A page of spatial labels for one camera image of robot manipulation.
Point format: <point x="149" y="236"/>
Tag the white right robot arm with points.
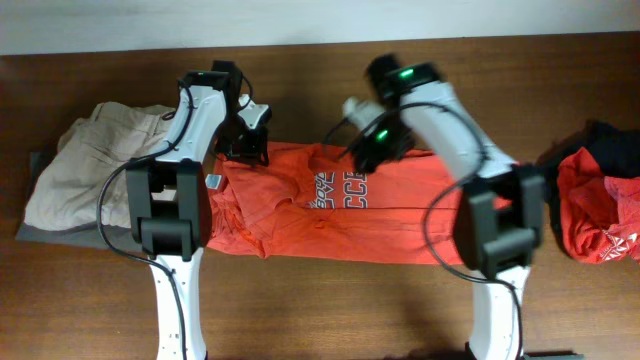
<point x="498" y="221"/>

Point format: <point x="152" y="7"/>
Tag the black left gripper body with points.
<point x="237" y="141"/>

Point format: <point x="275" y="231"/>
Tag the red patterned garment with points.
<point x="599" y="214"/>

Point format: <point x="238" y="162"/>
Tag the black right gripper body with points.
<point x="392" y="136"/>

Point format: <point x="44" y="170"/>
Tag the orange soccer t-shirt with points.
<point x="309" y="202"/>

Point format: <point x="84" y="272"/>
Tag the grey folded garment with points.
<point x="82" y="236"/>

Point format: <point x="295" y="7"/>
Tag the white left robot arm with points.
<point x="168" y="195"/>

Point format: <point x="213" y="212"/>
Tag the beige folded shorts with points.
<point x="66" y="192"/>

